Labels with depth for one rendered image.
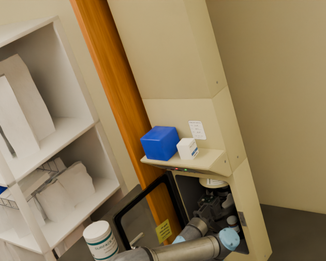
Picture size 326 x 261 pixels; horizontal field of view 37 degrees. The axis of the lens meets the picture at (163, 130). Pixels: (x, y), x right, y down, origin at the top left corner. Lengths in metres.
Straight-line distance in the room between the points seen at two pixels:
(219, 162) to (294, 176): 0.62
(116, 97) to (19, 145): 0.99
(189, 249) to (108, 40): 0.79
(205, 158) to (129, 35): 0.50
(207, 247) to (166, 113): 0.51
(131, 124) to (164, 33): 0.42
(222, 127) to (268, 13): 0.49
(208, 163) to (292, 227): 0.68
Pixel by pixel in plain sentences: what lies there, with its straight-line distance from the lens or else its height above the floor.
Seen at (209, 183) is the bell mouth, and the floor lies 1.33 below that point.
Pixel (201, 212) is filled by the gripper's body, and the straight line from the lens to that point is 1.83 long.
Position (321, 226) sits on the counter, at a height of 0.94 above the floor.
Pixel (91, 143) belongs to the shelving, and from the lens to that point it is 2.98.
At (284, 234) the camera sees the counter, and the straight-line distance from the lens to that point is 2.17.
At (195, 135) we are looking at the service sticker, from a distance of 1.74.
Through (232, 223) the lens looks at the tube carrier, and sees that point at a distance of 2.03.
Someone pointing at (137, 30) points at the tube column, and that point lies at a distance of 1.68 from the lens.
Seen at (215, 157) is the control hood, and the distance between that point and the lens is 1.67.
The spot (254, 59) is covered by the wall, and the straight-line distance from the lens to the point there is 2.00.
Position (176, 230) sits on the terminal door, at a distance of 2.04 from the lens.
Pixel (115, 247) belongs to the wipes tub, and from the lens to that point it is 2.36.
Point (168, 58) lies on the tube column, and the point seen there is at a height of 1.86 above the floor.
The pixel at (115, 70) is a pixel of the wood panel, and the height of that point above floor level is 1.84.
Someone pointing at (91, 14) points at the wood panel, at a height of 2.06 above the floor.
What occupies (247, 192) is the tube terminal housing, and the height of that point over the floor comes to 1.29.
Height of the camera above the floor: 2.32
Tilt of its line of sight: 24 degrees down
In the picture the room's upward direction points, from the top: 19 degrees counter-clockwise
